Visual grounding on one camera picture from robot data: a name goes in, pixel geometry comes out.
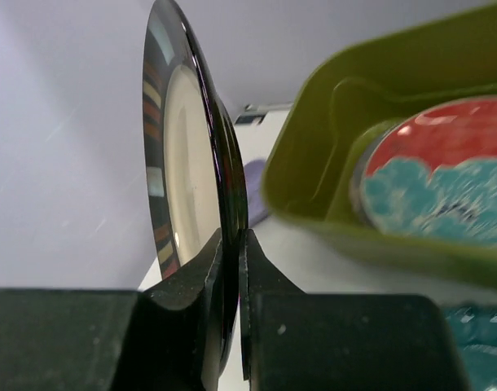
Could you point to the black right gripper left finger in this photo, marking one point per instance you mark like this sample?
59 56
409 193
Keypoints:
110 326

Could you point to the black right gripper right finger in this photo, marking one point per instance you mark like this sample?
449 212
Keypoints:
294 340

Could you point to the black rimmed cream plate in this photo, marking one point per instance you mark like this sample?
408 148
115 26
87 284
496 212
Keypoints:
196 192

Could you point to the purple square plate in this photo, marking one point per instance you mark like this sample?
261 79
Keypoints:
257 210

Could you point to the dark teal scalloped plate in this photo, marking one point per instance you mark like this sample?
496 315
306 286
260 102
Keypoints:
474 328

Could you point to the red teal flower plate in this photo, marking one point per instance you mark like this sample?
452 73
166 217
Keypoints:
433 175

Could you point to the olive green plastic bin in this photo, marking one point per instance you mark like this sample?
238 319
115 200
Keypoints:
350 100

